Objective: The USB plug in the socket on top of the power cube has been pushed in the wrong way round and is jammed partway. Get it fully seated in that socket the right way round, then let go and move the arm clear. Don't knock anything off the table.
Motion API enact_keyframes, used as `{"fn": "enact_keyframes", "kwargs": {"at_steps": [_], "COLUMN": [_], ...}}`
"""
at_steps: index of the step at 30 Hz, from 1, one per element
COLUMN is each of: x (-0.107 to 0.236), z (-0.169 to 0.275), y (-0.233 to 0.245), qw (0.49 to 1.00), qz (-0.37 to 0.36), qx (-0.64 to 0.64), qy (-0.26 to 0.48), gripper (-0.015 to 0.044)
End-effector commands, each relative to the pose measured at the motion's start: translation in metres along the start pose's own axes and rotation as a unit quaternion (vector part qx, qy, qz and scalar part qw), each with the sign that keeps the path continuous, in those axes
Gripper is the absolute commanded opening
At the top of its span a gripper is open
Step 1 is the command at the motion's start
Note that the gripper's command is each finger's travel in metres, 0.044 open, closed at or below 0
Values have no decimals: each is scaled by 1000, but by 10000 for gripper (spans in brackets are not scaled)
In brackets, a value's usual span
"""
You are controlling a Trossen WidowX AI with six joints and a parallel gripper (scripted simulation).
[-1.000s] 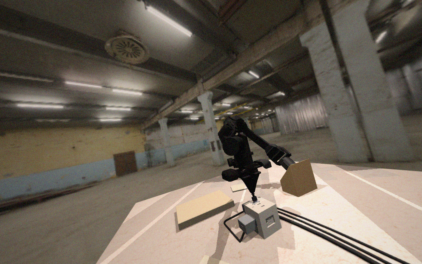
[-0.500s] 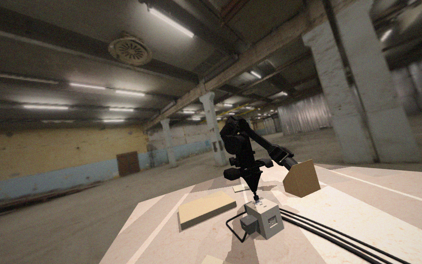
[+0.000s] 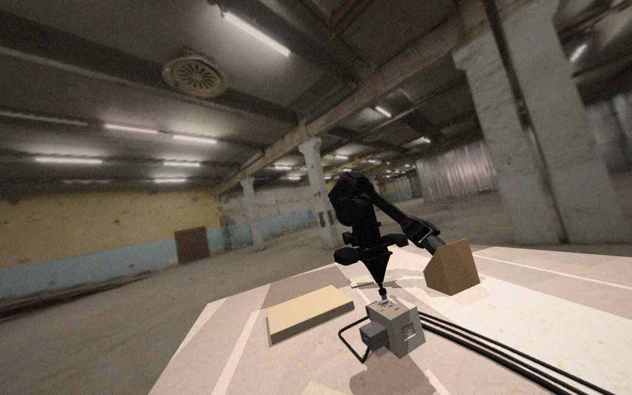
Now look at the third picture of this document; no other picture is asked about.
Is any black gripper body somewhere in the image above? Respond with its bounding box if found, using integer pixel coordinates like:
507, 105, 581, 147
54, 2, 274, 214
334, 218, 409, 266

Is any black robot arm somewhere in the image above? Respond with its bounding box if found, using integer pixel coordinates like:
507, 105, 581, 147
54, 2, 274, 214
328, 171, 447, 256

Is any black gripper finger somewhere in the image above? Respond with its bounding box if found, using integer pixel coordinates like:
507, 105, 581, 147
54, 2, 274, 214
373, 251, 393, 283
359, 256, 380, 284

